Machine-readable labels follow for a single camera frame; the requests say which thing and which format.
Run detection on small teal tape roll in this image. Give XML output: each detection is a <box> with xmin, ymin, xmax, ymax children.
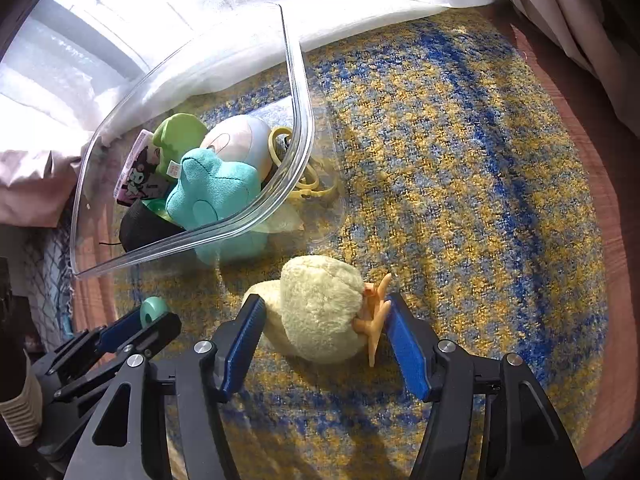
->
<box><xmin>139</xmin><ymin>296</ymin><xmax>169</xmax><ymax>327</ymax></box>

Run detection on yellow plastic scissors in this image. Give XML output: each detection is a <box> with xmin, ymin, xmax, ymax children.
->
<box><xmin>268</xmin><ymin>126</ymin><xmax>338</xmax><ymax>203</ymax></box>

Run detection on black round plush toy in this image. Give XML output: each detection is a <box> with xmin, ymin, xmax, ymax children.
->
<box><xmin>119</xmin><ymin>198</ymin><xmax>184</xmax><ymax>252</ymax></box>

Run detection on clear plastic storage box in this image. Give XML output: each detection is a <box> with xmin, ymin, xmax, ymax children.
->
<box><xmin>70</xmin><ymin>3</ymin><xmax>345</xmax><ymax>278</ymax></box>

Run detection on white sheer curtain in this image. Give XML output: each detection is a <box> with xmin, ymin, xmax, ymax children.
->
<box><xmin>1</xmin><ymin>0</ymin><xmax>494</xmax><ymax>157</ymax></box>

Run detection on teal star plush toy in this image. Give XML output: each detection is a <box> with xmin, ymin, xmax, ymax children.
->
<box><xmin>166</xmin><ymin>148</ymin><xmax>267</xmax><ymax>266</ymax></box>

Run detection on yellow blue woven rug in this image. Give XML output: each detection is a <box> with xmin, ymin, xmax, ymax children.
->
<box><xmin>112</xmin><ymin>6</ymin><xmax>612</xmax><ymax>480</ymax></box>

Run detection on grey pink curtain right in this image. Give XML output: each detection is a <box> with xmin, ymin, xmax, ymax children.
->
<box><xmin>510</xmin><ymin>0</ymin><xmax>639</xmax><ymax>133</ymax></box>

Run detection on green plush toy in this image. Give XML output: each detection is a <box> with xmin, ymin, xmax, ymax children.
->
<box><xmin>152</xmin><ymin>113</ymin><xmax>208</xmax><ymax>172</ymax></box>

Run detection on cream plush duck toy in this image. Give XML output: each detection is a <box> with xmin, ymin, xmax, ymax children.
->
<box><xmin>246</xmin><ymin>255</ymin><xmax>392</xmax><ymax>366</ymax></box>

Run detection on pink curtain left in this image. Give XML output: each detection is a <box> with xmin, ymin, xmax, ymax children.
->
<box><xmin>0</xmin><ymin>150</ymin><xmax>80</xmax><ymax>228</ymax></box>

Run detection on pastel egg plush toy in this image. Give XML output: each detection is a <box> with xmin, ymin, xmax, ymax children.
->
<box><xmin>200</xmin><ymin>115</ymin><xmax>272</xmax><ymax>182</ymax></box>

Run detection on beige ribbed sleeve cuff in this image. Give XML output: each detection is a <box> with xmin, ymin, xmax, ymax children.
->
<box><xmin>0</xmin><ymin>352</ymin><xmax>43</xmax><ymax>448</ymax></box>

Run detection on blue checked fringed cloth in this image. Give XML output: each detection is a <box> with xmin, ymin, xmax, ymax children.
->
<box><xmin>25</xmin><ymin>198</ymin><xmax>74</xmax><ymax>351</ymax></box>

